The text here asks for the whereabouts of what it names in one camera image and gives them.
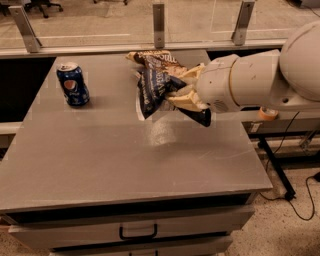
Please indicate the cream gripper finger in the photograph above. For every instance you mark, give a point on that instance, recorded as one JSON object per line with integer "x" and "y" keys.
{"x": 189, "y": 101}
{"x": 191, "y": 76}

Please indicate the blue chip bag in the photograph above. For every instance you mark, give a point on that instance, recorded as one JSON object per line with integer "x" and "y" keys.
{"x": 152, "y": 88}

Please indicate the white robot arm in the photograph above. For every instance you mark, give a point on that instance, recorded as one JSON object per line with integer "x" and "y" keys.
{"x": 287, "y": 79}

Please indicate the brown chip bag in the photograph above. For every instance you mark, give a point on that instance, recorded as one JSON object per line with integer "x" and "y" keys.
{"x": 160, "y": 60}

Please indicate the orange tape roll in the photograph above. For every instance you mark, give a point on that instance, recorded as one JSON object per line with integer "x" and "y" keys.
{"x": 267, "y": 114}

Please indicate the grey side shelf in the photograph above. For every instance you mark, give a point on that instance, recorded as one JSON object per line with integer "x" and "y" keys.
{"x": 305, "y": 125}

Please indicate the blue Pepsi can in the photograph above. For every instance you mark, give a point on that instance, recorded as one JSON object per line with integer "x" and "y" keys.
{"x": 72, "y": 83}

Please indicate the black table leg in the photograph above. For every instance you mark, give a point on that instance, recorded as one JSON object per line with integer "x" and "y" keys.
{"x": 290, "y": 192}

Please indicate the lower grey drawer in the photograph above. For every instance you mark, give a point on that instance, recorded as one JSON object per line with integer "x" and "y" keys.
{"x": 204, "y": 246}

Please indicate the grey drawer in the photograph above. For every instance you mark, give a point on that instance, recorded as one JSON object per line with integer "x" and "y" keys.
{"x": 178, "y": 223}
{"x": 204, "y": 246}

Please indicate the black office chair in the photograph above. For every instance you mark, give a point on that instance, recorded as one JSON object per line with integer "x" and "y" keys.
{"x": 39, "y": 4}

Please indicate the top grey drawer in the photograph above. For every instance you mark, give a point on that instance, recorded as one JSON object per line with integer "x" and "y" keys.
{"x": 178, "y": 223}

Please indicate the right metal railing bracket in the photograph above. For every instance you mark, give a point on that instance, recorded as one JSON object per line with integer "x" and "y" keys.
{"x": 244, "y": 17}

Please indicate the metal railing bracket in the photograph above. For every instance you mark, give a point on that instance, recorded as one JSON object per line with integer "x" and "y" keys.
{"x": 158, "y": 25}
{"x": 32, "y": 44}
{"x": 244, "y": 17}

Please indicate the middle metal railing bracket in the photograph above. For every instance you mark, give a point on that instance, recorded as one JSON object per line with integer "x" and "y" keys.
{"x": 158, "y": 25}

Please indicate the black drawer handle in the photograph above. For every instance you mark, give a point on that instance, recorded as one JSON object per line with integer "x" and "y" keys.
{"x": 127, "y": 233}

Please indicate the left metal railing bracket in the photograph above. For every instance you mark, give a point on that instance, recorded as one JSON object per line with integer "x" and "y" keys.
{"x": 32, "y": 44}

